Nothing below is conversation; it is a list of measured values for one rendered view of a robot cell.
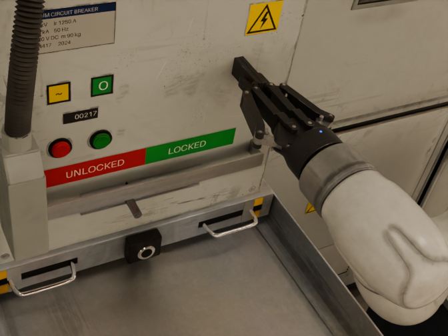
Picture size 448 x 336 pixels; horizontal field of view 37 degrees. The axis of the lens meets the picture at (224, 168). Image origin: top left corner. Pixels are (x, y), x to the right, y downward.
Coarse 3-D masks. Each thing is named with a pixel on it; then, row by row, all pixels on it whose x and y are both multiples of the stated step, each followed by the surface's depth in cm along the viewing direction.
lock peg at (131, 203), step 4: (128, 200) 105; (132, 200) 105; (128, 204) 105; (132, 204) 105; (136, 204) 105; (132, 208) 104; (136, 208) 104; (132, 212) 104; (136, 212) 103; (140, 212) 104; (136, 216) 104; (140, 216) 104
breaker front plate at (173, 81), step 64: (0, 0) 76; (64, 0) 79; (128, 0) 84; (192, 0) 88; (256, 0) 94; (0, 64) 81; (64, 64) 85; (128, 64) 90; (192, 64) 96; (256, 64) 102; (0, 128) 87; (64, 128) 92; (128, 128) 98; (192, 128) 105; (64, 192) 101; (192, 192) 115; (256, 192) 125; (0, 256) 103
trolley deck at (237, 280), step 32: (160, 256) 120; (192, 256) 121; (224, 256) 123; (256, 256) 124; (32, 288) 111; (64, 288) 112; (96, 288) 113; (128, 288) 114; (160, 288) 115; (192, 288) 116; (224, 288) 117; (256, 288) 118; (288, 288) 119; (32, 320) 107; (64, 320) 108; (96, 320) 109; (128, 320) 109; (160, 320) 110; (192, 320) 111; (224, 320) 112; (256, 320) 113; (288, 320) 114; (320, 320) 115
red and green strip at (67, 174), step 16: (176, 144) 105; (192, 144) 107; (208, 144) 109; (224, 144) 111; (96, 160) 99; (112, 160) 101; (128, 160) 103; (144, 160) 104; (160, 160) 106; (48, 176) 97; (64, 176) 98; (80, 176) 100
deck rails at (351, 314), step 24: (264, 216) 131; (288, 216) 124; (288, 240) 126; (288, 264) 123; (312, 264) 120; (312, 288) 120; (336, 288) 115; (0, 312) 107; (336, 312) 116; (360, 312) 110
